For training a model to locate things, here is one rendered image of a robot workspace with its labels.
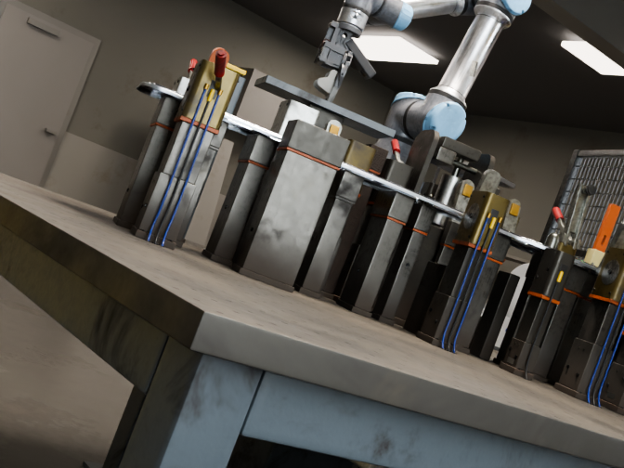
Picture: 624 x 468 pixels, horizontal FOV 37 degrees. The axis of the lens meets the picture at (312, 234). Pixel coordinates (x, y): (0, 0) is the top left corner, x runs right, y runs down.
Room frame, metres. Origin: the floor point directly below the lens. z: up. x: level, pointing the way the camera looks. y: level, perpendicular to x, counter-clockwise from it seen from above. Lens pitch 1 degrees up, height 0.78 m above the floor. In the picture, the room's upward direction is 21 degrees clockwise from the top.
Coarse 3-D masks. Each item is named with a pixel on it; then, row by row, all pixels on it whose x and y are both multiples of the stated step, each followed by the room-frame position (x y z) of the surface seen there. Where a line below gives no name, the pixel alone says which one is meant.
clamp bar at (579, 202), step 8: (576, 192) 2.42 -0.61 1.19; (584, 192) 2.41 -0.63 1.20; (592, 192) 2.39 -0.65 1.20; (576, 200) 2.41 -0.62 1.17; (584, 200) 2.42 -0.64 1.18; (576, 208) 2.40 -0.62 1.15; (584, 208) 2.41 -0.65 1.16; (568, 216) 2.41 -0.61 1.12; (576, 216) 2.41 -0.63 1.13; (568, 224) 2.40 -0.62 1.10; (576, 224) 2.41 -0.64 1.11; (568, 232) 2.39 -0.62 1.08; (576, 232) 2.41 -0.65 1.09; (576, 240) 2.40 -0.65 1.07
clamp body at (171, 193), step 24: (192, 72) 1.82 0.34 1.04; (192, 96) 1.74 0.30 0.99; (216, 96) 1.75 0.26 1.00; (192, 120) 1.74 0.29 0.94; (216, 120) 1.75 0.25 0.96; (168, 144) 1.82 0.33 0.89; (192, 144) 1.74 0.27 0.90; (168, 168) 1.75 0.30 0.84; (192, 168) 1.76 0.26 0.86; (168, 192) 1.75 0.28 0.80; (192, 192) 1.76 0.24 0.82; (144, 216) 1.74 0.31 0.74; (168, 216) 1.75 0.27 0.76; (168, 240) 1.75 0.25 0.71
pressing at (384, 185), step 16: (160, 96) 2.05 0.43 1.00; (176, 96) 1.87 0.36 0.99; (240, 128) 2.10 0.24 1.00; (256, 128) 1.92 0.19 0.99; (368, 176) 2.00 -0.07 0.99; (416, 192) 2.04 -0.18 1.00; (448, 208) 2.05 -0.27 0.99; (512, 240) 2.32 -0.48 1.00; (528, 240) 2.10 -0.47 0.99; (592, 272) 2.32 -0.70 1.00
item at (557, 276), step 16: (544, 256) 2.06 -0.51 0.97; (560, 256) 2.01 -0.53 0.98; (544, 272) 2.04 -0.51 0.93; (560, 272) 2.01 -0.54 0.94; (544, 288) 2.02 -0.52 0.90; (560, 288) 2.02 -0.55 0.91; (528, 304) 2.06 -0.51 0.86; (544, 304) 2.03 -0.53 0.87; (528, 320) 2.04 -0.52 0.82; (544, 320) 2.03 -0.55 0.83; (528, 336) 2.02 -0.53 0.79; (512, 352) 2.05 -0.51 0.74; (528, 352) 2.02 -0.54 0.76; (512, 368) 2.02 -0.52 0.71; (528, 368) 2.03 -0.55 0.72
